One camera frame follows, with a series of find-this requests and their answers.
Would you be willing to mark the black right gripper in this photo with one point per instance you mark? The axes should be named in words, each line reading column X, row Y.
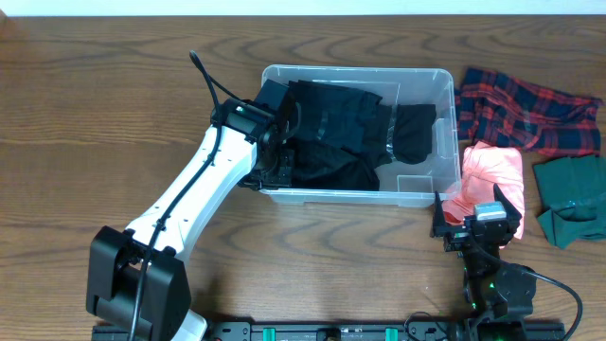
column 458, row 236

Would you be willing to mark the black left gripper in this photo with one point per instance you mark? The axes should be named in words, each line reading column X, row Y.
column 283, row 179

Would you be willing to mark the pink garment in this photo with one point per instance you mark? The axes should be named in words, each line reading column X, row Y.
column 483, row 166

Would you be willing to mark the black garment with stripe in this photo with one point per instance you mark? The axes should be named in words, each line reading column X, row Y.
column 345, row 118

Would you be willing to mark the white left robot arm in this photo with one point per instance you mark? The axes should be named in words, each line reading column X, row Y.
column 137, row 277

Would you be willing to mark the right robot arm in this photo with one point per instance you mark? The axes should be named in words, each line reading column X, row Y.
column 500, row 294

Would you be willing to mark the clear plastic storage bin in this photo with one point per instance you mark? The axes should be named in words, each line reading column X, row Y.
column 400, row 184

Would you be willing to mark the dark green garment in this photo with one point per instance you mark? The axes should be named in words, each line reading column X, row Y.
column 572, row 191

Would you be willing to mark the red plaid shirt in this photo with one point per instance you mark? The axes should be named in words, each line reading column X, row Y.
column 503, row 111

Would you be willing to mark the black mounting rail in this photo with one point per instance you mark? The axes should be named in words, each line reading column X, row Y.
column 414, row 330

